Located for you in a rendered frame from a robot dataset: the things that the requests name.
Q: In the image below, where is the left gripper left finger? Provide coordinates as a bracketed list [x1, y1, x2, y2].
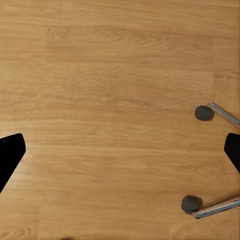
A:
[0, 133, 26, 193]

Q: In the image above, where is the swivel chair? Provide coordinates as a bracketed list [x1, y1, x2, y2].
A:
[181, 102, 240, 220]

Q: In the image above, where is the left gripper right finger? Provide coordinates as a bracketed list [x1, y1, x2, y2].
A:
[224, 133, 240, 173]

